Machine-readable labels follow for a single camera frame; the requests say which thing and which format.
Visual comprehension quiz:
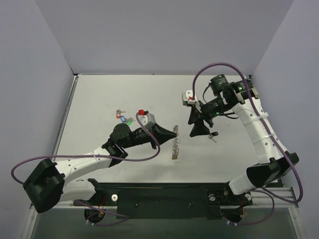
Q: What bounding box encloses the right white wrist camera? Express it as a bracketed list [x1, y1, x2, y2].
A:
[181, 90, 200, 107]

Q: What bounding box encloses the blue key tag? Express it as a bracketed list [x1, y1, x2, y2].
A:
[120, 116, 127, 123]

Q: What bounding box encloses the black tag key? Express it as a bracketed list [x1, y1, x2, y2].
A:
[208, 131, 219, 143]

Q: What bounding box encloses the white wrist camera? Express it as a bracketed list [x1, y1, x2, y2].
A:
[138, 110, 156, 129]
[181, 90, 200, 107]

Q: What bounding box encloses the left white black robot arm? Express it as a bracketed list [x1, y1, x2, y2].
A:
[23, 123, 177, 213]

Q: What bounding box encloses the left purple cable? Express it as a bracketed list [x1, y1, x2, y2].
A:
[11, 111, 161, 227]

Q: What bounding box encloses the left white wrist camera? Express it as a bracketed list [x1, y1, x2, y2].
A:
[138, 110, 156, 129]

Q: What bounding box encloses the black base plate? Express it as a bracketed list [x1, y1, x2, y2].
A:
[85, 179, 252, 220]

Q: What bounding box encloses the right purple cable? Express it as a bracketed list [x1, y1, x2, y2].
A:
[193, 62, 304, 226]

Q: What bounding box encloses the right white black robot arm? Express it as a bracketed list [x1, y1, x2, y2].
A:
[182, 74, 299, 204]

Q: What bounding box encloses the red tag key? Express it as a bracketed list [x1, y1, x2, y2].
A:
[116, 109, 126, 119]

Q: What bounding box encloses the white disc wire keyring holder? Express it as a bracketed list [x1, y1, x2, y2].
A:
[171, 125, 180, 160]

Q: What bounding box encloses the purple cable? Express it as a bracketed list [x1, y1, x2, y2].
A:
[11, 111, 161, 227]
[193, 62, 304, 226]

